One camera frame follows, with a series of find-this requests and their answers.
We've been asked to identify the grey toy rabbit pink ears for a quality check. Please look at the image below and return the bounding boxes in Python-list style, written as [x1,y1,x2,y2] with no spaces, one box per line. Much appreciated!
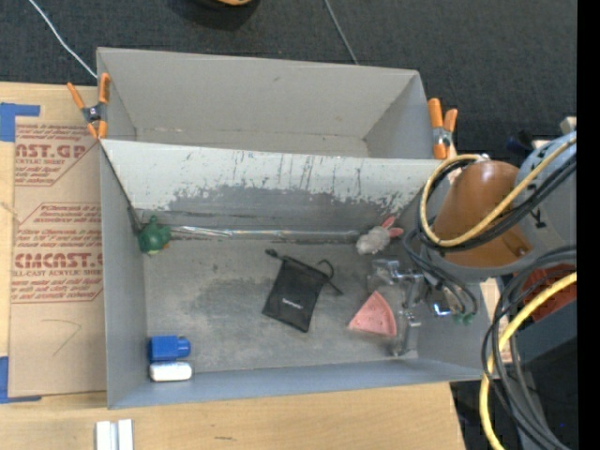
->
[354,217,405,256]

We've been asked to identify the blue block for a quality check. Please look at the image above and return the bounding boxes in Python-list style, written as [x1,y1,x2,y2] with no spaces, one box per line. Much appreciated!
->
[147,335,192,363]

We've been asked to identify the white block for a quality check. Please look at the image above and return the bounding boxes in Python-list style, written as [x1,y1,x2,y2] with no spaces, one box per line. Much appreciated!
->
[148,361,194,383]

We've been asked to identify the black drawstring pouch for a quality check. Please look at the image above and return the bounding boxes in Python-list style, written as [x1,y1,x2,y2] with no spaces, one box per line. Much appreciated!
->
[261,248,344,334]

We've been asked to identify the brown cardboard board red print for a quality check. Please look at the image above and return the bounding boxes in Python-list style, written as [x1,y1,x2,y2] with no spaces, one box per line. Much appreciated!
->
[0,81,110,405]

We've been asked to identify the green toy animal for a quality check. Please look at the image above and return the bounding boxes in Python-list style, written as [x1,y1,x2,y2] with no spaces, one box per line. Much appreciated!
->
[136,215,173,256]

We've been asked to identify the grey metal bin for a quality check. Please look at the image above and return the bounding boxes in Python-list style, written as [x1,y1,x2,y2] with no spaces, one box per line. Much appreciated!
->
[96,47,489,411]

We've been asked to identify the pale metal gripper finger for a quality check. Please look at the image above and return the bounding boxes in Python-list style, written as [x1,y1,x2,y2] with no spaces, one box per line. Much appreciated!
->
[371,259,426,286]
[389,311,422,358]

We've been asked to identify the pink triangular slice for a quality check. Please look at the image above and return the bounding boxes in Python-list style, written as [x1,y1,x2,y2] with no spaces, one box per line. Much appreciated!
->
[347,290,398,339]

